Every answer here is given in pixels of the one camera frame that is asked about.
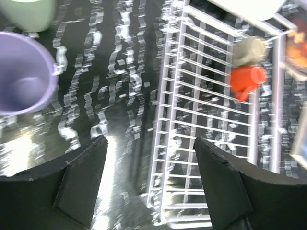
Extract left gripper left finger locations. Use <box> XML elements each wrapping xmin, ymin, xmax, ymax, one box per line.
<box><xmin>0</xmin><ymin>136</ymin><xmax>108</xmax><ymax>230</ymax></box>

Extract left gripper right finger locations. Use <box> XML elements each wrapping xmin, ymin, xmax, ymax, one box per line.
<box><xmin>194</xmin><ymin>138</ymin><xmax>307</xmax><ymax>230</ymax></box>

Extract white wire dish rack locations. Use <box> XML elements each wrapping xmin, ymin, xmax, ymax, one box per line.
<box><xmin>145</xmin><ymin>0</ymin><xmax>298</xmax><ymax>230</ymax></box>

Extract purple plastic cup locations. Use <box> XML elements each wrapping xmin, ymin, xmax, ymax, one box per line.
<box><xmin>0</xmin><ymin>32</ymin><xmax>58</xmax><ymax>115</ymax></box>

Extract green plastic cup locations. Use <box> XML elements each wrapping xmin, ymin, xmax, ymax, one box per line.
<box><xmin>0</xmin><ymin>0</ymin><xmax>57</xmax><ymax>33</ymax></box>

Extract blue cover book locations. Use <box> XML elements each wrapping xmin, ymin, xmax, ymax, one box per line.
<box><xmin>290</xmin><ymin>101</ymin><xmax>307</xmax><ymax>169</ymax></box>

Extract orange ceramic mug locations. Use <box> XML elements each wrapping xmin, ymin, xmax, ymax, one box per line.
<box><xmin>230</xmin><ymin>66</ymin><xmax>266</xmax><ymax>101</ymax></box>

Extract beige ceramic mug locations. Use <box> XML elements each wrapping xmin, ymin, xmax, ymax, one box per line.
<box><xmin>232</xmin><ymin>36</ymin><xmax>268</xmax><ymax>67</ymax></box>

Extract black marble mat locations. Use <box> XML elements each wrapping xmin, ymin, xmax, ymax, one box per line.
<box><xmin>0</xmin><ymin>0</ymin><xmax>170</xmax><ymax>230</ymax></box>

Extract orange cover book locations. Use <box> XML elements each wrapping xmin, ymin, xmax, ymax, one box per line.
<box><xmin>284</xmin><ymin>15</ymin><xmax>307</xmax><ymax>81</ymax></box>

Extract white whiteboard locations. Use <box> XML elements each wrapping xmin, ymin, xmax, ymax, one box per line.
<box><xmin>209</xmin><ymin>0</ymin><xmax>286</xmax><ymax>21</ymax></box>

